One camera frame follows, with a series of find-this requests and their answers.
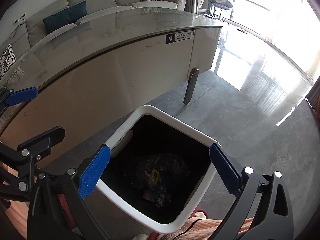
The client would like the large window frame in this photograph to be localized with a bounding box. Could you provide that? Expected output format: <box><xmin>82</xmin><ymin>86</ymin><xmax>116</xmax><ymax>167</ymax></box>
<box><xmin>222</xmin><ymin>0</ymin><xmax>319</xmax><ymax>81</ymax></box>

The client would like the black swivel stool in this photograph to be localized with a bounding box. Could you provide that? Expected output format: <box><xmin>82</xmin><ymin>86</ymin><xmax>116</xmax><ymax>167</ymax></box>
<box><xmin>211</xmin><ymin>0</ymin><xmax>233</xmax><ymax>22</ymax></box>

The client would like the teal rectangular cushion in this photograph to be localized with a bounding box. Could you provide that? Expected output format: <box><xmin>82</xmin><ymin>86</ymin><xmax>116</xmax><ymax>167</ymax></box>
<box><xmin>43</xmin><ymin>1</ymin><xmax>87</xmax><ymax>35</ymax></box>

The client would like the dark metal table leg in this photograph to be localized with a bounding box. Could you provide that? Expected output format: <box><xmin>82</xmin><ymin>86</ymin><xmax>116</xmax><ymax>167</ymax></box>
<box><xmin>183</xmin><ymin>68</ymin><xmax>200</xmax><ymax>105</ymax></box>

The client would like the black label sticker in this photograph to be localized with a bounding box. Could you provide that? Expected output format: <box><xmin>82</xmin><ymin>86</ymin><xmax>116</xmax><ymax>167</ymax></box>
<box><xmin>165</xmin><ymin>30</ymin><xmax>195</xmax><ymax>44</ymax></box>

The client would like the white trash bin black liner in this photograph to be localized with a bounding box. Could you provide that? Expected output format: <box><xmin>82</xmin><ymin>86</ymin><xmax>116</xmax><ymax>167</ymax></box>
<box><xmin>97</xmin><ymin>105</ymin><xmax>216</xmax><ymax>234</ymax></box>

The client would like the white wall socket with cables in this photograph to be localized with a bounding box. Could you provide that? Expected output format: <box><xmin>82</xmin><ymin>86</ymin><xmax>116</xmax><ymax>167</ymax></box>
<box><xmin>14</xmin><ymin>14</ymin><xmax>25</xmax><ymax>29</ymax></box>

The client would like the grey sectional sofa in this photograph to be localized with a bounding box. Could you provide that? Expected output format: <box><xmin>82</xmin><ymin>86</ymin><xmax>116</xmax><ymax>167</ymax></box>
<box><xmin>0</xmin><ymin>0</ymin><xmax>187</xmax><ymax>63</ymax></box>

